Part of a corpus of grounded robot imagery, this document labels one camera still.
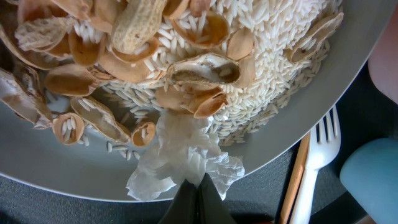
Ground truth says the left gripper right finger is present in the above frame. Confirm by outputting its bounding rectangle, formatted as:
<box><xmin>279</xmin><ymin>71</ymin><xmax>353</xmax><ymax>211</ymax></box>
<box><xmin>197</xmin><ymin>173</ymin><xmax>236</xmax><ymax>224</ymax></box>

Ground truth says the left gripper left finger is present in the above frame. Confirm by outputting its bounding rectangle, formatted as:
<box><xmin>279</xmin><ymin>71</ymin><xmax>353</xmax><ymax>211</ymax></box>
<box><xmin>159</xmin><ymin>180</ymin><xmax>197</xmax><ymax>224</ymax></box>

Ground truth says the wooden chopstick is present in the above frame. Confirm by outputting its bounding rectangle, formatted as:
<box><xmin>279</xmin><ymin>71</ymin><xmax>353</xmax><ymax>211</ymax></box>
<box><xmin>279</xmin><ymin>133</ymin><xmax>310</xmax><ymax>224</ymax></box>

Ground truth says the round black tray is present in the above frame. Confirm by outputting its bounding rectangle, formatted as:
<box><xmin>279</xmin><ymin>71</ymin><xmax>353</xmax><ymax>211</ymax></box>
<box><xmin>1</xmin><ymin>67</ymin><xmax>397</xmax><ymax>223</ymax></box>

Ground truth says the pink bowl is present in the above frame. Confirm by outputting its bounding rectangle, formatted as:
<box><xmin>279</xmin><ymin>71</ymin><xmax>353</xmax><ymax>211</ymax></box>
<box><xmin>368</xmin><ymin>7</ymin><xmax>397</xmax><ymax>103</ymax></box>

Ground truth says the blue cup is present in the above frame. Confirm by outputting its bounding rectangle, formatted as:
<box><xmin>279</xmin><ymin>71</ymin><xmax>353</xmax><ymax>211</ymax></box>
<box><xmin>340</xmin><ymin>138</ymin><xmax>397</xmax><ymax>224</ymax></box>

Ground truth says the white plastic fork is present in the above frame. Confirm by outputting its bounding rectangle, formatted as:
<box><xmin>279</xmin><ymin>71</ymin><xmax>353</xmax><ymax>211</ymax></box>
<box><xmin>290</xmin><ymin>106</ymin><xmax>341</xmax><ymax>224</ymax></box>

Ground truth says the peanut shells and rice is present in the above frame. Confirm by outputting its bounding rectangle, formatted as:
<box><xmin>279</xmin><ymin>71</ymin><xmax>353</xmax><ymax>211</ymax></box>
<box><xmin>0</xmin><ymin>0</ymin><xmax>345</xmax><ymax>161</ymax></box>

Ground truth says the grey plate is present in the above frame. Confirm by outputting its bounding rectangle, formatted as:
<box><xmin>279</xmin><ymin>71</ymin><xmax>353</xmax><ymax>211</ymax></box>
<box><xmin>1</xmin><ymin>0</ymin><xmax>397</xmax><ymax>202</ymax></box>

